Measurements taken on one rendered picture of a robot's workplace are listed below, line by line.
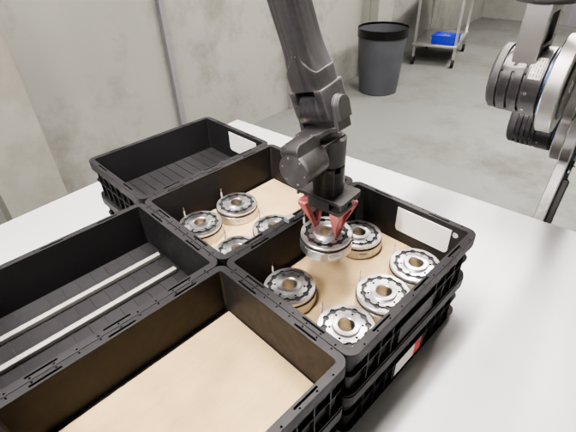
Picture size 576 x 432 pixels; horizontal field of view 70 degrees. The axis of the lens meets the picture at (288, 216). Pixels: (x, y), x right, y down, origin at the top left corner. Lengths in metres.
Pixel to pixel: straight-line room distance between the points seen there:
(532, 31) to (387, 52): 3.19
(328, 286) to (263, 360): 0.21
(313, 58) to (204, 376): 0.53
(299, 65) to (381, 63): 3.54
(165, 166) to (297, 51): 0.78
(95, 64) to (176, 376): 2.26
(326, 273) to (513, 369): 0.41
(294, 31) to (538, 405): 0.78
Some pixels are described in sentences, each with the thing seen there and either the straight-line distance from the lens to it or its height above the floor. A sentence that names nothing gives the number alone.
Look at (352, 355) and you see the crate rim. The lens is 0.63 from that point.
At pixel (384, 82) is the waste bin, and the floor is 0.14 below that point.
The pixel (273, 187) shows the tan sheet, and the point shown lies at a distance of 1.16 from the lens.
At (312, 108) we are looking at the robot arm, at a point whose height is 1.19.
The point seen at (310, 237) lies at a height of 0.94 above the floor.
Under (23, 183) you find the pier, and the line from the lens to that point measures 2.56.
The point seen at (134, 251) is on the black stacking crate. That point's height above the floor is 0.83.
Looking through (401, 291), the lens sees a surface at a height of 0.86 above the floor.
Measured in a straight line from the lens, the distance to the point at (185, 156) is 1.37.
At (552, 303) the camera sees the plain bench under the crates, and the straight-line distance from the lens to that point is 1.14.
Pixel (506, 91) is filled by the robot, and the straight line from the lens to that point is 1.04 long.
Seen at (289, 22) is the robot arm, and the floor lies 1.32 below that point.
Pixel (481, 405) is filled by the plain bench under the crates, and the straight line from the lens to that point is 0.91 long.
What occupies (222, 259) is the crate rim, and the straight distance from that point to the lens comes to 0.78.
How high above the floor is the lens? 1.44
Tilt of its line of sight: 36 degrees down
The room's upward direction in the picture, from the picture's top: 2 degrees counter-clockwise
